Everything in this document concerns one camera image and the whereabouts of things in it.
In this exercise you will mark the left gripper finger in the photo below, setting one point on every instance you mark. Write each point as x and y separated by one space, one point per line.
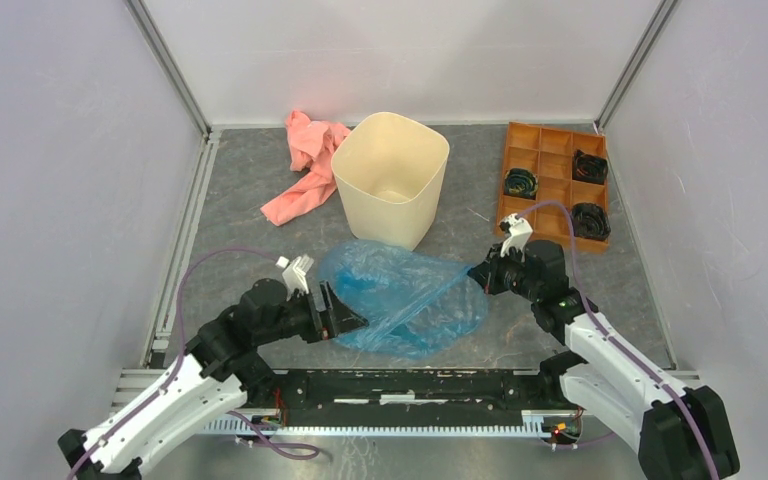
328 308
351 321

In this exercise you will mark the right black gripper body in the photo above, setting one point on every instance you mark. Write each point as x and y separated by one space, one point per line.
508 274

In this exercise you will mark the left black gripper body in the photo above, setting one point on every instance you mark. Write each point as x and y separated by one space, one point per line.
299 318

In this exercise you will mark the blue plastic trash bag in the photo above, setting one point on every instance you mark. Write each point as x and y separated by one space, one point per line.
416 305

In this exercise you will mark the beige trash bin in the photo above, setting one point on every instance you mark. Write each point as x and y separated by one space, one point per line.
389 172

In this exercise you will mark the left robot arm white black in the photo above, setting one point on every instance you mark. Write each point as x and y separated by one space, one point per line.
219 370

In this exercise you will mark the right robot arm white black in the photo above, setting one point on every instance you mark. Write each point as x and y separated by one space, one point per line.
675 430

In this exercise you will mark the black bag roll left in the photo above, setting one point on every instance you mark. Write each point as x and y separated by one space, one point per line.
520 183

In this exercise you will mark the black bag roll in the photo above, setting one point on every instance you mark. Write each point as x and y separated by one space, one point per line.
520 183
589 168
590 221

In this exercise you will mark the black bag roll bottom right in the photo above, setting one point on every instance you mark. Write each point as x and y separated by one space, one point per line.
590 221

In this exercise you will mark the orange compartment tray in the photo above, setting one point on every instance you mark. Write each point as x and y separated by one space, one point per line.
547 152

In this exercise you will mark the black bag roll top right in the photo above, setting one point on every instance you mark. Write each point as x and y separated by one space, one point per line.
589 168

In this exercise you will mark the pink cloth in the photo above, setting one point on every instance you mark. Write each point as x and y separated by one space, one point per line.
312 145

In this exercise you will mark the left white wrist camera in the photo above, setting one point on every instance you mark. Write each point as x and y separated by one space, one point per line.
294 273

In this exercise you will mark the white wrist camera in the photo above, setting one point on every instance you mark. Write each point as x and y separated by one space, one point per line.
294 273
517 232

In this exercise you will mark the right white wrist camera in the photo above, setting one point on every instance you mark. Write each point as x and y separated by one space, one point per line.
517 232

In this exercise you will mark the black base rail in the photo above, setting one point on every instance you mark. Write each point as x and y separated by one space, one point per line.
405 398

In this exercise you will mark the white slotted cable duct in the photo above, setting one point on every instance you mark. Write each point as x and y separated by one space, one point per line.
526 424

